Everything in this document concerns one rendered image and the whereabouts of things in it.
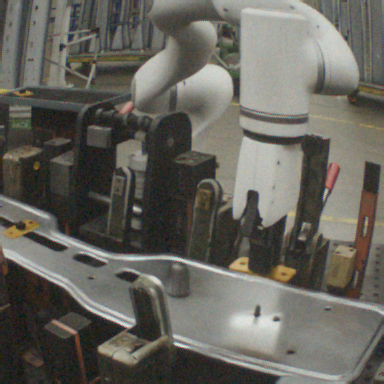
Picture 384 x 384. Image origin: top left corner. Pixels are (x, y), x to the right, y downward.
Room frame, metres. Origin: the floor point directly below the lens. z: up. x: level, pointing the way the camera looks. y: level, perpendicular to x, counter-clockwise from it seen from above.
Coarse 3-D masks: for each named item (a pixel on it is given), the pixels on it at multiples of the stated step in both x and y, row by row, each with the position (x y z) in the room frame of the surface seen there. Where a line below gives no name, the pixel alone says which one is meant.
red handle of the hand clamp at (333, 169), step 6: (330, 168) 0.94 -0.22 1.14; (336, 168) 0.94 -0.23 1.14; (330, 174) 0.93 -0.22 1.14; (336, 174) 0.93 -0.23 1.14; (330, 180) 0.92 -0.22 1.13; (330, 186) 0.91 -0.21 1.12; (324, 192) 0.90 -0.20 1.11; (330, 192) 0.91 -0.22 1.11; (324, 198) 0.89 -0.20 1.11; (324, 204) 0.89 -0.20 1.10; (306, 228) 0.85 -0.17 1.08; (300, 234) 0.85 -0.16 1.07; (306, 234) 0.84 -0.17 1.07; (300, 240) 0.84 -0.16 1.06; (306, 240) 0.84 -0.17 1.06
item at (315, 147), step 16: (304, 144) 0.84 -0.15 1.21; (320, 144) 0.86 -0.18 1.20; (304, 160) 0.86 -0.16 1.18; (320, 160) 0.85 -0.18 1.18; (304, 176) 0.86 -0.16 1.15; (320, 176) 0.84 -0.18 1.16; (304, 192) 0.86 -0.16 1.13; (320, 192) 0.84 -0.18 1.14; (304, 208) 0.86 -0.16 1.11; (320, 208) 0.85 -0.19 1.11
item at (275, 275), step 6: (240, 258) 0.76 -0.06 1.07; (246, 258) 0.76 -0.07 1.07; (234, 264) 0.74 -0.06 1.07; (246, 264) 0.74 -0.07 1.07; (234, 270) 0.73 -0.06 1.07; (240, 270) 0.72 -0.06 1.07; (246, 270) 0.72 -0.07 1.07; (276, 270) 0.72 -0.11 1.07; (282, 270) 0.72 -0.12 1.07; (288, 270) 0.72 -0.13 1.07; (294, 270) 0.72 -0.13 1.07; (258, 276) 0.71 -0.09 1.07; (264, 276) 0.71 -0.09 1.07; (270, 276) 0.70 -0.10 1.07; (276, 276) 0.70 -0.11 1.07; (282, 276) 0.70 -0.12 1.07; (288, 276) 0.70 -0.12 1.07; (282, 282) 0.69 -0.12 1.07
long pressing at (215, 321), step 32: (32, 256) 0.87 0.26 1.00; (64, 256) 0.88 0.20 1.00; (96, 256) 0.89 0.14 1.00; (128, 256) 0.90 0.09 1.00; (160, 256) 0.90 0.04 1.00; (64, 288) 0.79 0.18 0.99; (96, 288) 0.79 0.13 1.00; (128, 288) 0.80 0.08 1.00; (192, 288) 0.81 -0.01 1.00; (224, 288) 0.81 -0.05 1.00; (256, 288) 0.81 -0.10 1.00; (288, 288) 0.80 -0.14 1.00; (128, 320) 0.71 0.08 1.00; (192, 320) 0.71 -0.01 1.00; (224, 320) 0.71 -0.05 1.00; (256, 320) 0.71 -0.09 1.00; (288, 320) 0.71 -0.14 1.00; (320, 320) 0.70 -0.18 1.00; (352, 320) 0.69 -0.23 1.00; (192, 352) 0.64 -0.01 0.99; (224, 352) 0.63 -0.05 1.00; (256, 352) 0.63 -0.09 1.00; (320, 352) 0.61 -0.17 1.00; (352, 352) 0.60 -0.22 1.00
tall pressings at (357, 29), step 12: (348, 0) 7.50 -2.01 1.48; (360, 0) 7.46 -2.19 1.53; (372, 0) 7.44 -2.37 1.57; (348, 12) 7.49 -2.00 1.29; (360, 12) 7.48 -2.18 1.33; (372, 12) 7.44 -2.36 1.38; (348, 24) 7.48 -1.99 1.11; (360, 24) 7.49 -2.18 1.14; (372, 24) 7.43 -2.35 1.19; (360, 36) 7.48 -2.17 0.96; (372, 36) 7.41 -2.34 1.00; (360, 48) 7.47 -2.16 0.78; (372, 48) 7.40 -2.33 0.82; (360, 60) 7.46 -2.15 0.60; (372, 60) 7.38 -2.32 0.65; (360, 72) 7.45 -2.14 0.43; (372, 72) 7.37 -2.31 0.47
